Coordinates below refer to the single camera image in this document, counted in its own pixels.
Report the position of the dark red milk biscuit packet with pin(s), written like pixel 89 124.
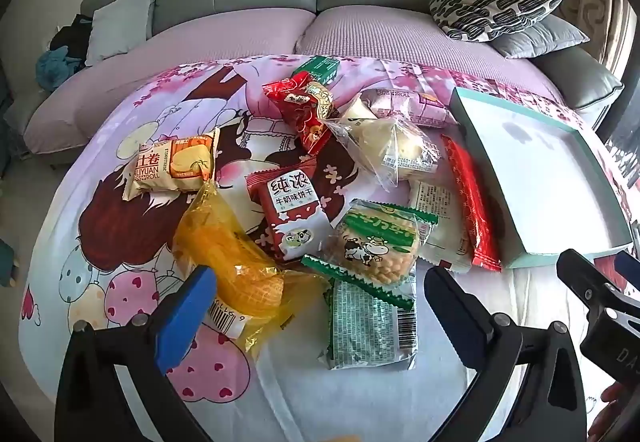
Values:
pixel 292 207

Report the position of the green cow biscuit packet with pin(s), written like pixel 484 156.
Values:
pixel 370 247

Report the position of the orange swiss roll packet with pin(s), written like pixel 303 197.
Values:
pixel 175 162

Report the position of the cream snack packet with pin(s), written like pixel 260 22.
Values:
pixel 355 110

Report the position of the light grey pillow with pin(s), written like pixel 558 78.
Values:
pixel 117 27

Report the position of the red and gold snack packet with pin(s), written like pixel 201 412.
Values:
pixel 300 117

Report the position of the green foil biscuit packet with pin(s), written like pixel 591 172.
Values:
pixel 367 332

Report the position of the printed pink blanket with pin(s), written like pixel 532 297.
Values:
pixel 125 232

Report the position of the pink swiss roll packet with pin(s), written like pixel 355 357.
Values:
pixel 405 105

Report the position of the clear bag of steamed cake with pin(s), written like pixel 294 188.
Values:
pixel 395 147

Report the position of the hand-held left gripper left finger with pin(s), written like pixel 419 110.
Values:
pixel 185 317

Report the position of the white snack packet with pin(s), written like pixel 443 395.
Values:
pixel 440 217

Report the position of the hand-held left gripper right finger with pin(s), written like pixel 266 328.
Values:
pixel 452 307

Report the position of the small green carton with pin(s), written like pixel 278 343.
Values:
pixel 320 68

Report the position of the dark clothes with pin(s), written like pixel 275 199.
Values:
pixel 72 40

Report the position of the person's right hand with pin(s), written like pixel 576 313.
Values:
pixel 612 404

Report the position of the grey quilted pillow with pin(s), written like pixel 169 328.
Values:
pixel 545 40

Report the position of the black and white patterned pillow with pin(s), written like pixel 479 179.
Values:
pixel 495 2

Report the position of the long red snack packet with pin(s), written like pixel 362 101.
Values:
pixel 472 202

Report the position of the yellow wafer packet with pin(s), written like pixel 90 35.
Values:
pixel 235 262

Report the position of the white box with teal rim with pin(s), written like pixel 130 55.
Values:
pixel 540 172

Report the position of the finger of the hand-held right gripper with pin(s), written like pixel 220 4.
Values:
pixel 629 266
pixel 590 282

